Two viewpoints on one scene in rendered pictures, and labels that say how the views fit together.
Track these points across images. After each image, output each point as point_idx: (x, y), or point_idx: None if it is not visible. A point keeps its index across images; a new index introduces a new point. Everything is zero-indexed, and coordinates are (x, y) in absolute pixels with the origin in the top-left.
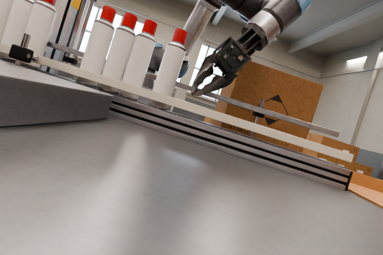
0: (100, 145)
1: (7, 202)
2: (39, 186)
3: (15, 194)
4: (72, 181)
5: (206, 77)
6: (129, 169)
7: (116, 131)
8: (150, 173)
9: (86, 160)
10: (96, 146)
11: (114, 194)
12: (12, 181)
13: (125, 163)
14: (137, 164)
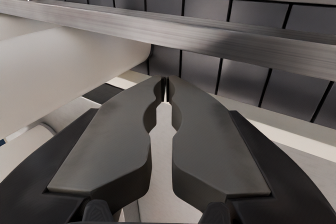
0: (164, 183)
1: (170, 222)
2: (170, 217)
3: (169, 220)
4: (174, 216)
5: (143, 125)
6: (184, 207)
7: (153, 140)
8: (193, 210)
9: (169, 201)
10: (163, 185)
11: (186, 223)
12: (165, 215)
13: (181, 201)
14: (186, 202)
